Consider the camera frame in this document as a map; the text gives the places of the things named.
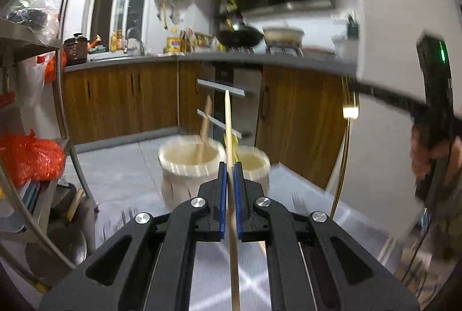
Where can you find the built-in steel oven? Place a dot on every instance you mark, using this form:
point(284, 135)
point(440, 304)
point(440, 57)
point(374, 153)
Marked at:
point(245, 109)

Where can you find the black wok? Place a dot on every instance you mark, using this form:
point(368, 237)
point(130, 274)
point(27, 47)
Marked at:
point(240, 37)

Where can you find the wooden kitchen cabinets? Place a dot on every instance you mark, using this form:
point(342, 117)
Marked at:
point(119, 98)

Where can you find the cream ceramic utensil holder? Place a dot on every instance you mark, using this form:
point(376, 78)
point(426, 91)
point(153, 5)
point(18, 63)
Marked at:
point(180, 170)

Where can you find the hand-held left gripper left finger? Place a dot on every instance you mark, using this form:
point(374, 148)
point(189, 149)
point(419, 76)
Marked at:
point(223, 188)

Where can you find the white cooking pot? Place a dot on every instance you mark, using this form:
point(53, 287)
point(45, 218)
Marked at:
point(283, 34)

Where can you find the grey metal pan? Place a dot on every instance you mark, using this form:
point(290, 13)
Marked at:
point(61, 249)

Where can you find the wooden chopstick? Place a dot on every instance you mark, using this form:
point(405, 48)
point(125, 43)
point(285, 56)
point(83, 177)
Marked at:
point(228, 123)
point(205, 127)

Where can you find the person's right hand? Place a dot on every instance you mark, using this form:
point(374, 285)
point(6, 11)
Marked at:
point(422, 159)

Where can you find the metal sink faucet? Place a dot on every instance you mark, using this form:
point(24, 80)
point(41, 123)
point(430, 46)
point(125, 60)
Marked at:
point(132, 40)

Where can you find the hanging white plastic bag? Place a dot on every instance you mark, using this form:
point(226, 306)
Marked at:
point(34, 80)

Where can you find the yellow cooking oil bottle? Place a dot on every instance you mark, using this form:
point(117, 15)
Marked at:
point(174, 43)

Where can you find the clear plastic bag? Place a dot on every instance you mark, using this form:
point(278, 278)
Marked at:
point(29, 13)

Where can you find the yellow liquid bottle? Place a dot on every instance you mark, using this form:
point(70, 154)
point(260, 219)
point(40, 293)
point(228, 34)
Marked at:
point(116, 40)

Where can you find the dark red rice cooker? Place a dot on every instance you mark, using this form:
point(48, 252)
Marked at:
point(75, 49)

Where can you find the kitchen window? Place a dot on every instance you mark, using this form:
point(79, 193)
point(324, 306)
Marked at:
point(119, 1)

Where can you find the grey striped mat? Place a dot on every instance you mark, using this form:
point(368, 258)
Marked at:
point(306, 199)

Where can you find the hanging orange plastic bag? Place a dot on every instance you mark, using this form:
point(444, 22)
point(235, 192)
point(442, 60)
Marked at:
point(54, 67)

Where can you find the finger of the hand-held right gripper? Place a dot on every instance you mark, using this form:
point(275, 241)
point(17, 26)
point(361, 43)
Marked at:
point(386, 96)

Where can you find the gas stove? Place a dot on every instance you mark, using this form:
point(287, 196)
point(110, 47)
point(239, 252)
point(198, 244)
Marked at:
point(285, 51)

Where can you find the metal shelf rack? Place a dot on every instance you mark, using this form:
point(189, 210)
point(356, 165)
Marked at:
point(21, 37)

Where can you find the grey kitchen countertop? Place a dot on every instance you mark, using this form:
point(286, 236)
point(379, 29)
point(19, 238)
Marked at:
point(151, 58)

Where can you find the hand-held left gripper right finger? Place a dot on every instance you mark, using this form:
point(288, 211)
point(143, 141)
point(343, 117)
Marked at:
point(238, 195)

